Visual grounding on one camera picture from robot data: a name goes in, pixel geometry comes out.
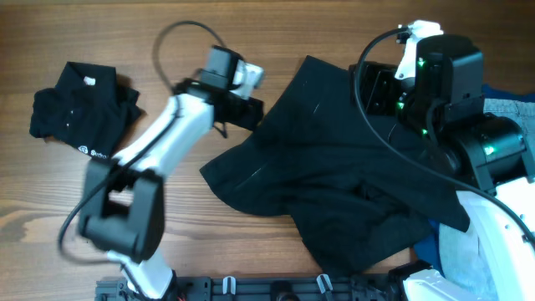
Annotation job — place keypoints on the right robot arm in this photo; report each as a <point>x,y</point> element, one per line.
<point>486,157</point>

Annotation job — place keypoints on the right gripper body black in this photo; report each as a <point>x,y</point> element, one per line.
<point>382,90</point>

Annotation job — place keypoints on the folded black polo shirt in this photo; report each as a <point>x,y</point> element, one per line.
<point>88,109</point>

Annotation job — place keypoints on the black shorts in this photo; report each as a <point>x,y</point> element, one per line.
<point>352,184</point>

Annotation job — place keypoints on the blue shirt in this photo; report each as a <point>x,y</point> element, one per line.
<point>426,251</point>

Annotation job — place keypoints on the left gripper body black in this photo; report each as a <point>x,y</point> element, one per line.
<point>239,109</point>

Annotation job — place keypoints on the light blue jeans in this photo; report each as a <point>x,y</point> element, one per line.
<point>461,254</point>

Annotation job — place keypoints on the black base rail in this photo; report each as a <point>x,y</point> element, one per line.
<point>322,287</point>

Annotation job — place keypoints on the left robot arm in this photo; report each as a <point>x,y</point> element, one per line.
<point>122,211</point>

